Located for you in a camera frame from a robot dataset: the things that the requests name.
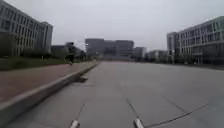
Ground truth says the grey block building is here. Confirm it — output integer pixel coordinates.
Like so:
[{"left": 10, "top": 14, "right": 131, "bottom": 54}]
[{"left": 84, "top": 37, "right": 135, "bottom": 61}]

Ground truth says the small grey building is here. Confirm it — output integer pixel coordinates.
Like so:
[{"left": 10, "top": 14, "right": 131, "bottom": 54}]
[{"left": 133, "top": 46, "right": 147, "bottom": 61}]

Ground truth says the grey concrete paved road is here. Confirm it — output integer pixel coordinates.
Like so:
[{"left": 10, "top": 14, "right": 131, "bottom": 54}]
[{"left": 3, "top": 60, "right": 224, "bottom": 128}]

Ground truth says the person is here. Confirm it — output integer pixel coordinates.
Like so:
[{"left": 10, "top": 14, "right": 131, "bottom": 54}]
[{"left": 65, "top": 42, "right": 76, "bottom": 66}]

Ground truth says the low grey building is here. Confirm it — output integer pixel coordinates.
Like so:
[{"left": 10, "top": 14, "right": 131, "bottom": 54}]
[{"left": 50, "top": 41, "right": 85, "bottom": 61}]

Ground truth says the robot's own part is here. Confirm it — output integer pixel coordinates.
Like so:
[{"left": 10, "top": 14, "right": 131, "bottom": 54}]
[
  {"left": 133, "top": 118, "right": 145, "bottom": 128},
  {"left": 69, "top": 119, "right": 81, "bottom": 128}
]

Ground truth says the grey stone kerb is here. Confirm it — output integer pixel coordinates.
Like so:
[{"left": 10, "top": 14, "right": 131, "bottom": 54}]
[{"left": 0, "top": 61, "right": 100, "bottom": 126}]

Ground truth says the red brick pavement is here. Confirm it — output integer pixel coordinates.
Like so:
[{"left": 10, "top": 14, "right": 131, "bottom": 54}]
[{"left": 0, "top": 62, "right": 92, "bottom": 104}]

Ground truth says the grass strip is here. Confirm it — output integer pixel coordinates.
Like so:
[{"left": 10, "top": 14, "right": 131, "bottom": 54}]
[{"left": 0, "top": 57, "right": 69, "bottom": 71}]

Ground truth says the long grey windowed building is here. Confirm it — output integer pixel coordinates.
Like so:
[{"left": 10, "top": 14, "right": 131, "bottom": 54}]
[{"left": 166, "top": 15, "right": 224, "bottom": 66}]

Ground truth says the large pale multi-storey building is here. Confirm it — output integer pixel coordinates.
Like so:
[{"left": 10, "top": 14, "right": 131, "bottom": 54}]
[{"left": 0, "top": 0, "right": 54, "bottom": 58}]

